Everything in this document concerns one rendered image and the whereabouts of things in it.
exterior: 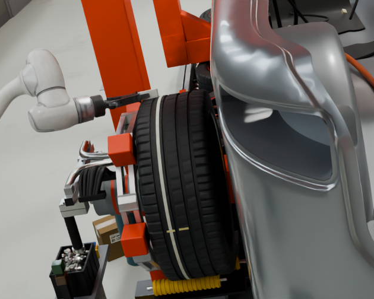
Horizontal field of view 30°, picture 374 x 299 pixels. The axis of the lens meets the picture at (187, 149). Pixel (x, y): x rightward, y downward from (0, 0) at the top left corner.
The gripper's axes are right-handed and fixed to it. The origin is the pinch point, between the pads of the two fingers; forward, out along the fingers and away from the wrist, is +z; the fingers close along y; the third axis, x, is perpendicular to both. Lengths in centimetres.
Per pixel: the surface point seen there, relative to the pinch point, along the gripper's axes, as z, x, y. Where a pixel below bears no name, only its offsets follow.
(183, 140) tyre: 0.8, -13.4, 27.2
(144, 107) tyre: -4.2, -3.1, 7.4
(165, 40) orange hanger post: 78, 7, -216
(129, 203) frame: -19.1, -30.1, 21.8
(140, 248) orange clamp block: -20, -43, 28
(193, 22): 97, 14, -207
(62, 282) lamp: -42, -63, -15
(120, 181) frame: -19.5, -23.3, 17.2
